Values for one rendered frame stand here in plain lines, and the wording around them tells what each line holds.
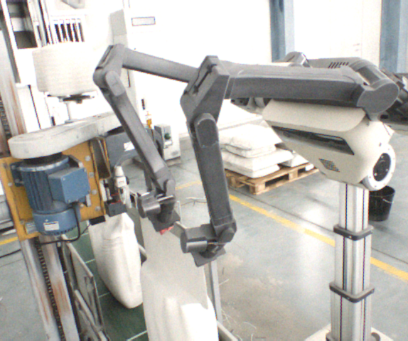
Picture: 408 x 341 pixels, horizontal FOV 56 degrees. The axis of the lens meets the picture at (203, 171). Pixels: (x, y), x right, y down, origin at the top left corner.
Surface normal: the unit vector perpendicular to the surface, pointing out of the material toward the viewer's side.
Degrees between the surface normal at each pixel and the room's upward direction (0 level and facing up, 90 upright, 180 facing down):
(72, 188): 90
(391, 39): 90
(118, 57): 90
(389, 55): 90
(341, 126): 40
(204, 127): 117
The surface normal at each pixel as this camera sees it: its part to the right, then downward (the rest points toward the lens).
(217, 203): 0.23, 0.69
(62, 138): 0.94, 0.01
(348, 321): -0.84, 0.25
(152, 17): 0.54, 0.21
